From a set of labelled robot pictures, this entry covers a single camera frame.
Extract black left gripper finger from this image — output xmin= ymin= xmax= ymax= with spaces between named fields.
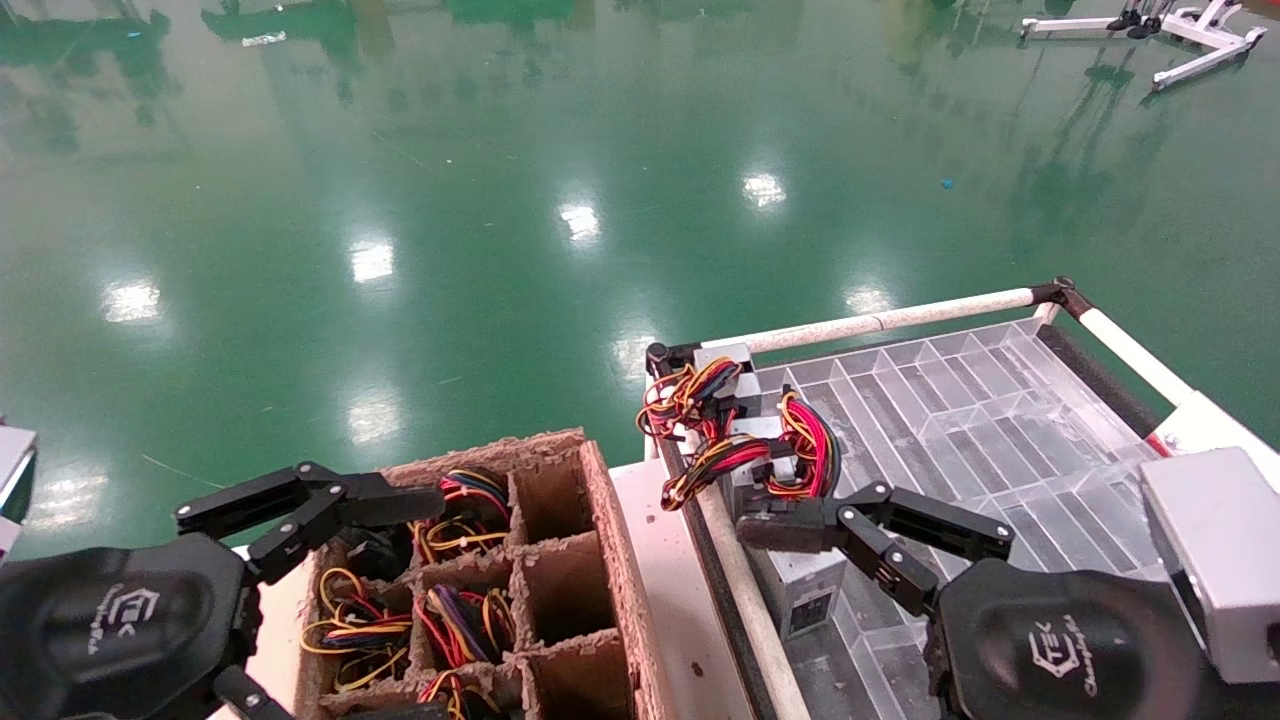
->
xmin=175 ymin=462 xmax=447 ymax=587

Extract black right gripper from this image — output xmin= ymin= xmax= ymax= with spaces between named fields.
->
xmin=737 ymin=482 xmax=1216 ymax=720

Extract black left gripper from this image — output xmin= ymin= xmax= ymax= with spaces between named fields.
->
xmin=0 ymin=533 xmax=451 ymax=720

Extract grey power supply red cables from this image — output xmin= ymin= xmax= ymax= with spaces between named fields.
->
xmin=660 ymin=388 xmax=851 ymax=641

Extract clear plastic compartment tray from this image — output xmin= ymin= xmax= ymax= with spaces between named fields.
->
xmin=740 ymin=318 xmax=1191 ymax=720

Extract brown cardboard divider box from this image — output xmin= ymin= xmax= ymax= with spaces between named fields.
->
xmin=295 ymin=428 xmax=679 ymax=720

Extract black foam strip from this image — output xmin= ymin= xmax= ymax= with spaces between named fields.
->
xmin=1036 ymin=323 xmax=1166 ymax=439

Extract white sheet red print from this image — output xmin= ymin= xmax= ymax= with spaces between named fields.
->
xmin=1145 ymin=392 xmax=1280 ymax=476

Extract white metal floor stand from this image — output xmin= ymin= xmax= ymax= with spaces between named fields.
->
xmin=1020 ymin=0 xmax=1269 ymax=93

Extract black wire bundle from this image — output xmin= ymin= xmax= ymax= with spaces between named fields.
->
xmin=340 ymin=527 xmax=413 ymax=581

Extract colourful wire bundle upper cell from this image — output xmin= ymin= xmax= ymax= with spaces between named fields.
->
xmin=412 ymin=467 xmax=513 ymax=561

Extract colourful wire bundle cell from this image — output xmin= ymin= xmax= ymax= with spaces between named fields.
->
xmin=418 ymin=670 xmax=501 ymax=720
xmin=412 ymin=467 xmax=513 ymax=561

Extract power supply with coloured wires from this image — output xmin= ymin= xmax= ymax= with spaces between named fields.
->
xmin=300 ymin=567 xmax=414 ymax=693

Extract colourful wire bundle in cell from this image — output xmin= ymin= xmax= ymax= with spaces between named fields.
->
xmin=415 ymin=585 xmax=519 ymax=669

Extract colourful wire bundle left cell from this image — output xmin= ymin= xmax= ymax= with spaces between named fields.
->
xmin=418 ymin=670 xmax=501 ymax=720

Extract grey power supply coloured wires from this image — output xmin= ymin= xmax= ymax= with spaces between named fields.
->
xmin=637 ymin=342 xmax=763 ymax=441

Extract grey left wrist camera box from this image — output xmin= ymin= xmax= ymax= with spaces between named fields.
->
xmin=0 ymin=425 xmax=38 ymax=556

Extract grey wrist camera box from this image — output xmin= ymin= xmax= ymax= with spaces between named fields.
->
xmin=0 ymin=425 xmax=38 ymax=556
xmin=1140 ymin=447 xmax=1280 ymax=684

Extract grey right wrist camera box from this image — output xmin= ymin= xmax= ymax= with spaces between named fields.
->
xmin=1140 ymin=447 xmax=1280 ymax=684

